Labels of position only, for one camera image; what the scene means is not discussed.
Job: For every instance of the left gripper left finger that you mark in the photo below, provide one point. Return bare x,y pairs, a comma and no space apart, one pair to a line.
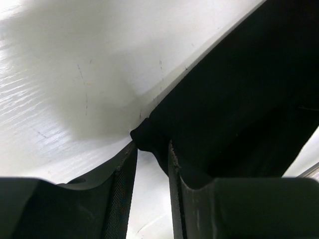
95,205

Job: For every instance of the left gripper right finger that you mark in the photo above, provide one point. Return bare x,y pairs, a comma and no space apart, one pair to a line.
240,208

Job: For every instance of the black skirt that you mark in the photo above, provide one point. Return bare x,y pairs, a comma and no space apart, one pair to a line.
249,106

